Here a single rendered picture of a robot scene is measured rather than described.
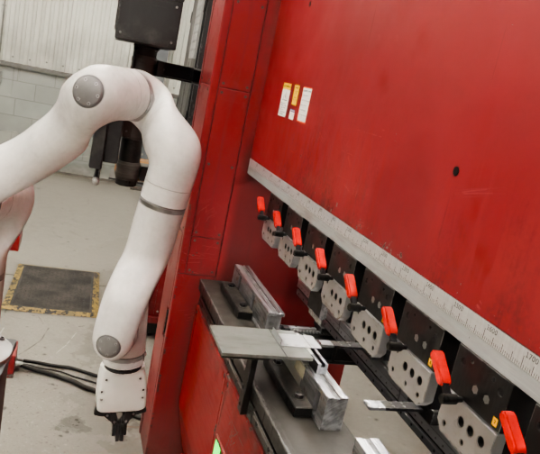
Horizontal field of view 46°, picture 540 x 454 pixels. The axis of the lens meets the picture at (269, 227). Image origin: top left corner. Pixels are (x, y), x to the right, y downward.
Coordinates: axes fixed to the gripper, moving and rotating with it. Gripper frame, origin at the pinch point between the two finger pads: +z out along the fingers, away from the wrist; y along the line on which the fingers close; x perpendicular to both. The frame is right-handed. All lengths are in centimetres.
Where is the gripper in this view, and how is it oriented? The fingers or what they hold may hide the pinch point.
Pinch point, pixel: (118, 429)
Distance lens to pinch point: 143.4
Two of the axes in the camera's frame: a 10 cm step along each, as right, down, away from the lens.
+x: 3.1, 2.8, -9.1
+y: -9.4, -0.3, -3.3
